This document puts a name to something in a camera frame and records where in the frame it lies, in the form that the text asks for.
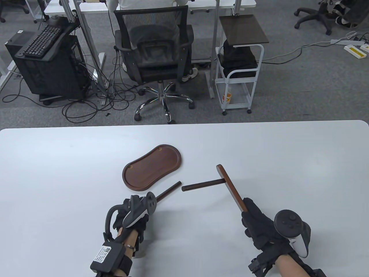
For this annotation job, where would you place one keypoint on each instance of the person's left hand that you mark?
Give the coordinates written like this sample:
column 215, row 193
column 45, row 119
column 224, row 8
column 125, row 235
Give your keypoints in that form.
column 143, row 228

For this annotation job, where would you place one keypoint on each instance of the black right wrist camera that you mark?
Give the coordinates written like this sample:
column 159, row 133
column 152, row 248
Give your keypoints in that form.
column 259, row 265

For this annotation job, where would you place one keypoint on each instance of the black computer tower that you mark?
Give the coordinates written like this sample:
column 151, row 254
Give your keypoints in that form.
column 49, row 75

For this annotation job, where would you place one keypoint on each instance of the person's right forearm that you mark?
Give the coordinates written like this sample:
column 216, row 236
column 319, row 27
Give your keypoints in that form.
column 289, row 268

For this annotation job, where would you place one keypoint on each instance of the black office chair base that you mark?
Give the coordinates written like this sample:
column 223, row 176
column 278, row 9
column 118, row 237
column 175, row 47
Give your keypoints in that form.
column 317, row 16

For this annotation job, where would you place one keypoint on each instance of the person's left forearm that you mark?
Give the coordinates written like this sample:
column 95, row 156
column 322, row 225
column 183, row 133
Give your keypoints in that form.
column 129, row 238

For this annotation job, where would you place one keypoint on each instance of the black labelled tracker box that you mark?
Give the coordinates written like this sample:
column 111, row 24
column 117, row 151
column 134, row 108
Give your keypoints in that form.
column 106, row 256

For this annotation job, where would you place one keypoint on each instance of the white rolling cart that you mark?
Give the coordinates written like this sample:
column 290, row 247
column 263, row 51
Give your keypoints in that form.
column 259, row 66

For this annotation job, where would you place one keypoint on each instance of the wooden key rack top bar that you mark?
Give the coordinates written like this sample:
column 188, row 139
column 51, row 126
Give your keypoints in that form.
column 230, row 184

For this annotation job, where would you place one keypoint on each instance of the grey white right controller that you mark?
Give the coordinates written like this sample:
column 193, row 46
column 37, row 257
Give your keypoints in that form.
column 288, row 223

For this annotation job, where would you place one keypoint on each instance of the black mesh office chair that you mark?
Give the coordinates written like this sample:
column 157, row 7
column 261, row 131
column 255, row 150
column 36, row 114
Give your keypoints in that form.
column 155, row 57

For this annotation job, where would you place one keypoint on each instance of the black bag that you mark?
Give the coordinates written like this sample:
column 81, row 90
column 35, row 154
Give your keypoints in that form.
column 236, row 62

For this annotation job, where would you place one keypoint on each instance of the black keyboard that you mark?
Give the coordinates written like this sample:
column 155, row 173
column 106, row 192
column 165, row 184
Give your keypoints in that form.
column 41, row 41

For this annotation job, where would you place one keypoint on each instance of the wooden key rack base tray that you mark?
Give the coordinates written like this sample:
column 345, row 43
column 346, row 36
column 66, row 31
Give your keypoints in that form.
column 151, row 167

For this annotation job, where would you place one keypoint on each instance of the wooden key rack rod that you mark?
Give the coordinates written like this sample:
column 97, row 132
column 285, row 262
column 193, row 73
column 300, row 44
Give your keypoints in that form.
column 201, row 185
column 170, row 190

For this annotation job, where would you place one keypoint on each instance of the dark brown wooden board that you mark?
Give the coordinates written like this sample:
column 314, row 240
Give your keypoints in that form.
column 243, row 28

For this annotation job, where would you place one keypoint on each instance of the white yellow power strip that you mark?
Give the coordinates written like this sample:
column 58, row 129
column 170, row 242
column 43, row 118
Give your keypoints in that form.
column 365, row 47
column 355, row 52

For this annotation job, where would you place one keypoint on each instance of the person's right hand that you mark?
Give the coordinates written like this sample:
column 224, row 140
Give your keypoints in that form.
column 259, row 228

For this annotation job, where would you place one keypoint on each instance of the white desk with metal legs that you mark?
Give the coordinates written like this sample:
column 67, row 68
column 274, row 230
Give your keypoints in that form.
column 201, row 3

